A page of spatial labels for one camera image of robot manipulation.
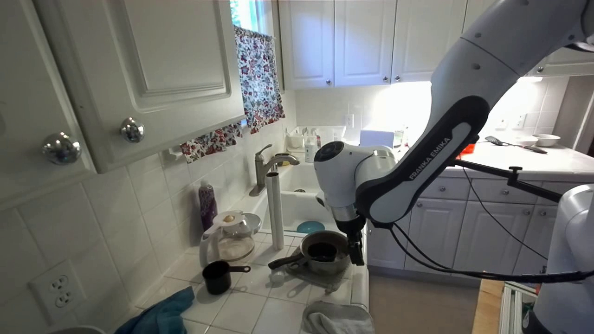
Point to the round silver cabinet knob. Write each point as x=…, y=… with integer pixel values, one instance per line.
x=62, y=147
x=133, y=130

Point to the white base cabinet row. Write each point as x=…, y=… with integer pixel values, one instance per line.
x=494, y=234

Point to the grey round dish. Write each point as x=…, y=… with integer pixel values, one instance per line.
x=253, y=223

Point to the small white plastic piece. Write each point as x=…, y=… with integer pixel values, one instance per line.
x=277, y=278

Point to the black measuring scoop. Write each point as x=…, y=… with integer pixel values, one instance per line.
x=216, y=278

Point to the teal cloth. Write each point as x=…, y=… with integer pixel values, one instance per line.
x=160, y=312

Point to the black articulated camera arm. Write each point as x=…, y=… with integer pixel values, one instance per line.
x=513, y=173

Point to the white upright cylinder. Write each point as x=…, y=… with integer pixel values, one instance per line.
x=275, y=210

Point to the aluminium mounting frame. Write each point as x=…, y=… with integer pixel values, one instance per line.
x=517, y=308

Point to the purple bottle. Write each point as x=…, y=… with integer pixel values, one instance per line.
x=207, y=206

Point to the floral curtain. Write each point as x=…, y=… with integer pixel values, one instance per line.
x=261, y=80

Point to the white bowl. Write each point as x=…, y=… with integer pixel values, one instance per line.
x=548, y=139

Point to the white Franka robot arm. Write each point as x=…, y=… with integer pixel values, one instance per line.
x=494, y=48

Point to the teal bowl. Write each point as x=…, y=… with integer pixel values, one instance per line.
x=309, y=226

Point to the narrow white wall cabinet door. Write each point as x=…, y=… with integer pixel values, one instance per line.
x=30, y=93

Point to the white box appliance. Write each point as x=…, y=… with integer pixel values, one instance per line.
x=374, y=137

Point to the white folded towel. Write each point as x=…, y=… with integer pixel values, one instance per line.
x=337, y=317

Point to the clear countertop containers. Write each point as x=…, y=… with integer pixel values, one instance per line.
x=322, y=137

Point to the white plate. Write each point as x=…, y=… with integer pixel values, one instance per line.
x=511, y=139

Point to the window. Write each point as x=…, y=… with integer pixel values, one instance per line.
x=251, y=15

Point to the wide white wall cabinet door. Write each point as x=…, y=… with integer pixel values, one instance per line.
x=155, y=61

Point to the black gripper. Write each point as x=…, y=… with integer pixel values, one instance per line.
x=353, y=226

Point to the green round lid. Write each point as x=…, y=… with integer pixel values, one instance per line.
x=329, y=158

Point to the white wall cabinet row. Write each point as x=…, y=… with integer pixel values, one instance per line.
x=365, y=37

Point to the black pan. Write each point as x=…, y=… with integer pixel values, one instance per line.
x=335, y=260

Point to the white soap bottle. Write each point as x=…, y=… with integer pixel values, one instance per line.
x=311, y=150

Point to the white wall outlet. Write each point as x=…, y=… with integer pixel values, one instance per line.
x=58, y=289

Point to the white ceramic sink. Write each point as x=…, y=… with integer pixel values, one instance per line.
x=300, y=204

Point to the silver sink faucet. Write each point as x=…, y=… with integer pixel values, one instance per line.
x=262, y=169

